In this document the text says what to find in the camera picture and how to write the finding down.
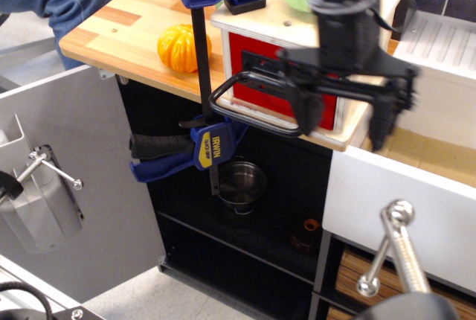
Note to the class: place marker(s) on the small steel pot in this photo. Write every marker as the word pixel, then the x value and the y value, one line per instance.
pixel 241 184

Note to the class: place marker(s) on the steel clamp screw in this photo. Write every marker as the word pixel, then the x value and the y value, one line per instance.
pixel 38 160
pixel 396 217

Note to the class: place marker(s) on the grey cabinet door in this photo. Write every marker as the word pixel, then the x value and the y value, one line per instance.
pixel 82 224

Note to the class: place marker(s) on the white toy sink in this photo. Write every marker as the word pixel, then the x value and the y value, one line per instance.
pixel 429 160

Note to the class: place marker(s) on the black cabinet shelf unit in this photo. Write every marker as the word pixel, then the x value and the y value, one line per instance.
pixel 249 258

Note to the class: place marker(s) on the steel clamp screw left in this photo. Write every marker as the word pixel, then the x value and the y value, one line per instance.
pixel 38 160

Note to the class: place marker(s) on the brown glass jar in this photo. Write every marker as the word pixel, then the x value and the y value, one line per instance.
pixel 304 234

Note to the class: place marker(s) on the blue Irwin bar clamp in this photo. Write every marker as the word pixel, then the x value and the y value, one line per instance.
pixel 212 140

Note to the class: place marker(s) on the orange toy pumpkin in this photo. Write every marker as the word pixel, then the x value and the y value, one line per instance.
pixel 177 49

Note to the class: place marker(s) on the red front wooden drawer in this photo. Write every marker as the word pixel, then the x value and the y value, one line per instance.
pixel 266 101

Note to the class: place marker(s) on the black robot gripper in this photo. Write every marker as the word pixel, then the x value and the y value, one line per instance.
pixel 349 63

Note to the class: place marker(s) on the steel clamp screw right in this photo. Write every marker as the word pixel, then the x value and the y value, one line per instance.
pixel 396 217

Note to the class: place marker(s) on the wicker basket drawer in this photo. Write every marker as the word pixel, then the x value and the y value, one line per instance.
pixel 354 264

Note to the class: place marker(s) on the light plywood box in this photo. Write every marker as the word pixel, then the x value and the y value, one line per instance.
pixel 279 23

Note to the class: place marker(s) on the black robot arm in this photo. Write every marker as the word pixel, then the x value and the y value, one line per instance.
pixel 348 63

